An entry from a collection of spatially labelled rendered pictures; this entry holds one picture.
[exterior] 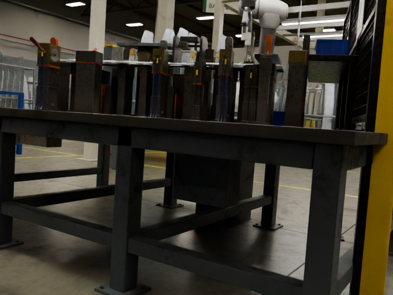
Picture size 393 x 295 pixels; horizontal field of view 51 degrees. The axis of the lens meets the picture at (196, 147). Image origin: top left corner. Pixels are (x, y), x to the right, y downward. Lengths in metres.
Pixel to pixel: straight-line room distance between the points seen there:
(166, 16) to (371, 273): 9.22
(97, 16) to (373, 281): 5.49
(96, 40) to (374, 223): 5.31
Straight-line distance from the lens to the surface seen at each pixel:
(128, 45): 2.75
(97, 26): 6.45
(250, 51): 2.39
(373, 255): 1.74
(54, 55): 2.44
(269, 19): 2.82
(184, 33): 7.29
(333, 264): 1.28
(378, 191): 1.69
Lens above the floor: 0.70
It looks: 4 degrees down
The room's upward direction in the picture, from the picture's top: 4 degrees clockwise
